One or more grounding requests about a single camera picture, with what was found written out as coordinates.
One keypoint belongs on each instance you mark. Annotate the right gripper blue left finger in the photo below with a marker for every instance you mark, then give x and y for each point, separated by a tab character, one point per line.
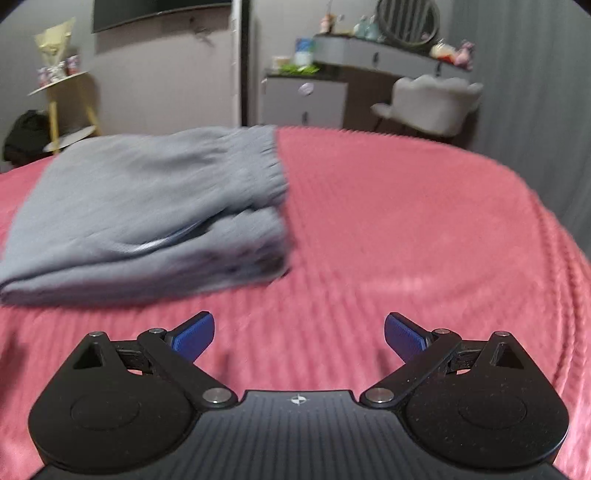
171	355

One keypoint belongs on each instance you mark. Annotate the grey bedside cabinet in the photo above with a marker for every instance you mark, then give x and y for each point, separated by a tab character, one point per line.
312	101

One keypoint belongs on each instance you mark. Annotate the black wall television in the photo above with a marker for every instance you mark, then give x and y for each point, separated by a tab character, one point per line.
108	14

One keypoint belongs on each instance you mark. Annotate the pink ribbed bed blanket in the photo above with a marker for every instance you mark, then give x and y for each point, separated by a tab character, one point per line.
380	223

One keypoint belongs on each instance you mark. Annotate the round black vanity mirror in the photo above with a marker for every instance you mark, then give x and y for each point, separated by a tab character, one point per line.
410	24

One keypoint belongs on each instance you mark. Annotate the black bag on floor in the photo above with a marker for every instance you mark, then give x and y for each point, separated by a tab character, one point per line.
27	139

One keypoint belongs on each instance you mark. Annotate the white shell chair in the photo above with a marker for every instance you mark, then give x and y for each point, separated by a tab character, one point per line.
432	105

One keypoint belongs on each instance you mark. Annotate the yellow wrapped flower bouquet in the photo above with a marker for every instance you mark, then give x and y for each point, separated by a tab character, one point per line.
59	61

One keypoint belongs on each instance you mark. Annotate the gold leg side table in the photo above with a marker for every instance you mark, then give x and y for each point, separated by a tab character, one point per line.
71	110

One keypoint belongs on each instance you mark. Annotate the grey sweatpants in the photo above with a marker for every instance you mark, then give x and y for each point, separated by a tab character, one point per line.
129	219

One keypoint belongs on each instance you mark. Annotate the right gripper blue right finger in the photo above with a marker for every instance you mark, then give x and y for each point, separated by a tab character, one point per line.
425	354

